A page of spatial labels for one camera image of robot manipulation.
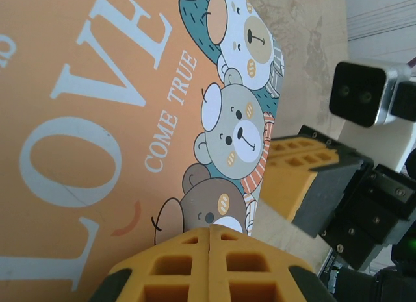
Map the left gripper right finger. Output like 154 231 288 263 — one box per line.
209 225 336 302

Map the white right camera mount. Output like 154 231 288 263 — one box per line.
337 118 416 173

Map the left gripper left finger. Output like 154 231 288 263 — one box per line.
89 227 211 302

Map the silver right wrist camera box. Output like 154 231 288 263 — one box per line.
328 58 416 128

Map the orange bear print tin box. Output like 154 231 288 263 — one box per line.
0 0 286 302

